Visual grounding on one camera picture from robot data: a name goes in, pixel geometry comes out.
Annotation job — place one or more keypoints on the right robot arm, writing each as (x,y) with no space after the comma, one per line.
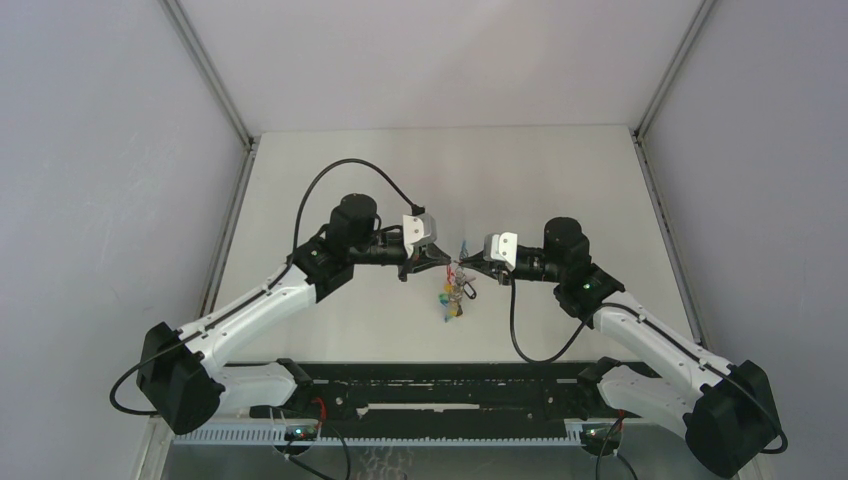
(725,412)

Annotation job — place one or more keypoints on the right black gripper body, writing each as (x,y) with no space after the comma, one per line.
(505,278)

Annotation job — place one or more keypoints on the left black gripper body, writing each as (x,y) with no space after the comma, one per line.
(406,268)

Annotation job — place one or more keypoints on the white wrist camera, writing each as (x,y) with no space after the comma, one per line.
(418,230)
(501,248)

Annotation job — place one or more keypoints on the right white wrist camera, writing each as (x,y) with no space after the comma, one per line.
(501,248)

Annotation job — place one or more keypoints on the white cable duct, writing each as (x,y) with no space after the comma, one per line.
(233,434)

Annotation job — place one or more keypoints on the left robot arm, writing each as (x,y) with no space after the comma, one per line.
(184,372)

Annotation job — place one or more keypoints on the metal key organizer ring plate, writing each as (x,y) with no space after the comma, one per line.
(452,296)

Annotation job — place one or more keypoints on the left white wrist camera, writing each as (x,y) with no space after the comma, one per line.
(418,230)

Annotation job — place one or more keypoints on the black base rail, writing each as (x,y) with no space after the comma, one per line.
(461,399)

